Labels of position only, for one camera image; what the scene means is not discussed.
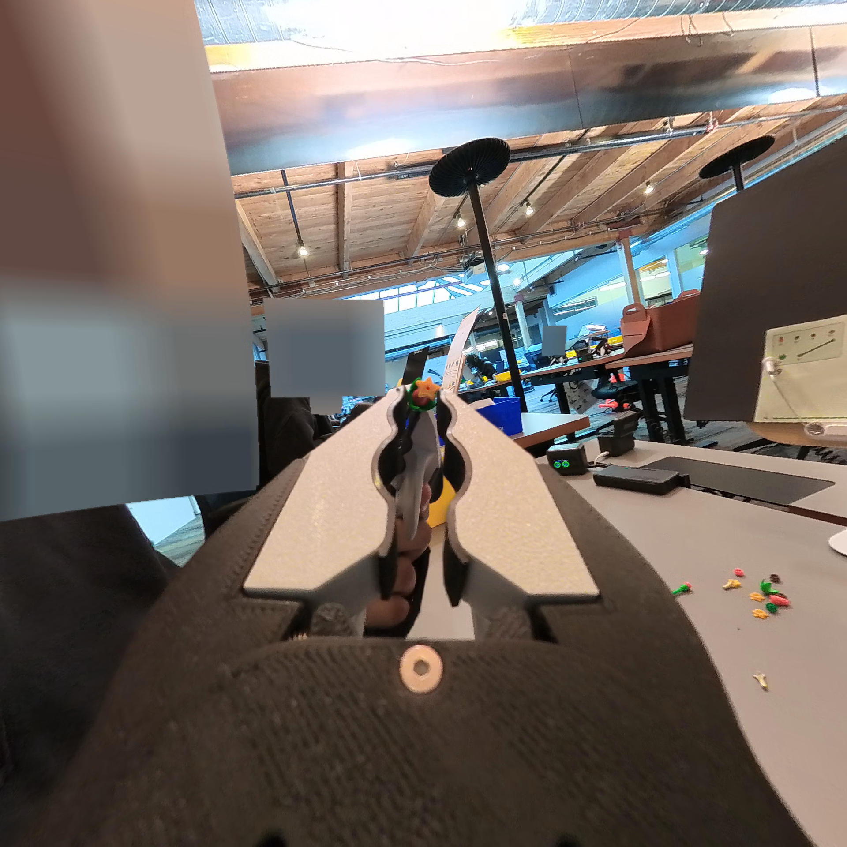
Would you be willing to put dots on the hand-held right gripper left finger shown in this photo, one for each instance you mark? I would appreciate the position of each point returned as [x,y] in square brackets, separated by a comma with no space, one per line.
[317,529]

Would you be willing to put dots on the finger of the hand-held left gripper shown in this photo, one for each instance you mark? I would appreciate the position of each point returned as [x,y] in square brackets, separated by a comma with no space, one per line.
[420,456]

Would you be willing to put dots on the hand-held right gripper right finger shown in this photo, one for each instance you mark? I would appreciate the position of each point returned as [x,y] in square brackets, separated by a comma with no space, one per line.
[516,529]

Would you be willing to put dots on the small yellow green toy flower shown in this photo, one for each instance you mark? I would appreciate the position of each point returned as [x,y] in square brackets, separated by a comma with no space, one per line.
[427,387]

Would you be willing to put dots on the person's left hand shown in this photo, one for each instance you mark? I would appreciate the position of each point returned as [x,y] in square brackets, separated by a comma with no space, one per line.
[394,605]

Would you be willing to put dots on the beige cardboard sheet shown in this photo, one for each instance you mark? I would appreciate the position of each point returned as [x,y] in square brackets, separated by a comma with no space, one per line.
[460,357]

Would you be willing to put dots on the yellow storage bin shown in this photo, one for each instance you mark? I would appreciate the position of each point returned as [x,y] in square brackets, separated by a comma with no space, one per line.
[443,499]

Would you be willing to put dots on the black charger with green lights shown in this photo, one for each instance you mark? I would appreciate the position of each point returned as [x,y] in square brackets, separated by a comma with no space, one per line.
[568,456]

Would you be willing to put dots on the blue storage bin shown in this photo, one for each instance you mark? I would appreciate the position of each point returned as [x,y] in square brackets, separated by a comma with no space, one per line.
[501,415]

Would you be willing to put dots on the brown wooden desk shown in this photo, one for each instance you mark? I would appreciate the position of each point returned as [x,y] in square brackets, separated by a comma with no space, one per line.
[549,423]

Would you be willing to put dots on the black power bank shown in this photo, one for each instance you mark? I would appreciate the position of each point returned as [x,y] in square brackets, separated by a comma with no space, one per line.
[635,478]

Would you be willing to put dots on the black upright box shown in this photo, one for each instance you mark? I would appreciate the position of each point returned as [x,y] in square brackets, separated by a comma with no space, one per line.
[622,433]

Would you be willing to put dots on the black office chair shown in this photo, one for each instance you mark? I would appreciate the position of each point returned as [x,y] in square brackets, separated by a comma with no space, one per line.
[612,390]

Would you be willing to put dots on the background office desk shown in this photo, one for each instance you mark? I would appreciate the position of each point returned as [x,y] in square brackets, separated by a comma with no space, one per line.
[652,357]

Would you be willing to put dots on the dark grey desk mat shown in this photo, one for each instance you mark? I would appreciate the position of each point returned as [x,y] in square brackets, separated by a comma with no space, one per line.
[748,480]

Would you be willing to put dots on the brown bag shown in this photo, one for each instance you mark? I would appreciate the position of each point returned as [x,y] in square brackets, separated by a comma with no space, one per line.
[662,327]

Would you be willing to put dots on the person's black jacket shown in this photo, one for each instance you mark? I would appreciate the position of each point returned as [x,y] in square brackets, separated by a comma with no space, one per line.
[66,628]

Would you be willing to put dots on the open instruction booklet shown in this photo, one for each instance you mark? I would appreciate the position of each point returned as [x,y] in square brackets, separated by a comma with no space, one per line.
[807,384]

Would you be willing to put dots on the dark grey panel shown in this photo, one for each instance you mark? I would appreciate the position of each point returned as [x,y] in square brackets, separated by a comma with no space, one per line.
[761,278]

